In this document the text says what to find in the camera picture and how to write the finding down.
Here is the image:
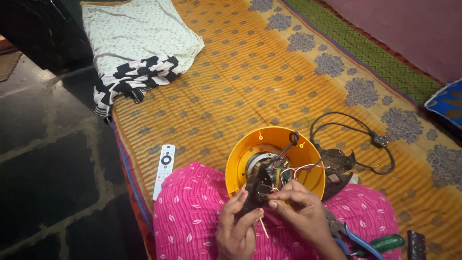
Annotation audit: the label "person's right hand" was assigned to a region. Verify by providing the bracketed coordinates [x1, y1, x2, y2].
[269, 179, 335, 247]

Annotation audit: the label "person's left hand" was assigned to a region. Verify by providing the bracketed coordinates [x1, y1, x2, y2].
[216, 188, 265, 260]

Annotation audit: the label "black switch unit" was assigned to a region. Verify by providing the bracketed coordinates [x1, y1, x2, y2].
[242, 164, 276, 218]

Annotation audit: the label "thin pale stick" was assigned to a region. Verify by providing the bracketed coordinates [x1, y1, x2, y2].
[258, 216, 270, 239]

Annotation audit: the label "person's pink patterned clothing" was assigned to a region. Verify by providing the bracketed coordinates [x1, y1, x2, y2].
[153, 162, 402, 260]

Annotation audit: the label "black appliance base cover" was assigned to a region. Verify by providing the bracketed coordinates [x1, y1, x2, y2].
[313, 142, 357, 202]

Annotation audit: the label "silver motor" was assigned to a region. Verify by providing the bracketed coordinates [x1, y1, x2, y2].
[245, 152, 289, 181]

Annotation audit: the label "yellow appliance housing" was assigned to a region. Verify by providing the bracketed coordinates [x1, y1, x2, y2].
[225, 126, 326, 203]

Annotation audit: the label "white remote control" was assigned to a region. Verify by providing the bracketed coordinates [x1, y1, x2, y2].
[152, 144, 176, 202]

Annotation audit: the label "black remote control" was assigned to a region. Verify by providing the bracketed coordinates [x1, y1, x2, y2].
[407, 230, 427, 260]

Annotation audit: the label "orange patterned bedsheet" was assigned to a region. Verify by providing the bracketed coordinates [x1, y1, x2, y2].
[80, 0, 462, 260]

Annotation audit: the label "green zigzag blanket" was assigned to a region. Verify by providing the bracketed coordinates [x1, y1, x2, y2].
[283, 0, 444, 106]

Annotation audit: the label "blue patterned pillow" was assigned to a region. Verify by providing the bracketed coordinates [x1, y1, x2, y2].
[424, 77, 462, 131]

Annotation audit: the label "black and white checked cloth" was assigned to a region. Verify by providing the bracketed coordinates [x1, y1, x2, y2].
[93, 55, 182, 120]

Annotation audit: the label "white floral cloth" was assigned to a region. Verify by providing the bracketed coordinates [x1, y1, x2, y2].
[81, 0, 205, 78]

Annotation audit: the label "black cabinet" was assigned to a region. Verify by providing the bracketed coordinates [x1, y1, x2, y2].
[0, 0, 95, 74]

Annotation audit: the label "brown doormat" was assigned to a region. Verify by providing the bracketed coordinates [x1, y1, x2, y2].
[0, 48, 23, 83]

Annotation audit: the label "bundle of coloured wires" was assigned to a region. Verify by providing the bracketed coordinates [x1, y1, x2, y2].
[267, 163, 331, 193]

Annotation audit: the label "blue-handled pliers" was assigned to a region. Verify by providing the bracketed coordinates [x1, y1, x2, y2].
[324, 209, 387, 260]

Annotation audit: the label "green-handled screwdriver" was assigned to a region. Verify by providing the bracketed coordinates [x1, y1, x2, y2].
[355, 234, 406, 256]

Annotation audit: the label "black power cable with plug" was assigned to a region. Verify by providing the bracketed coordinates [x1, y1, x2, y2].
[309, 111, 396, 176]

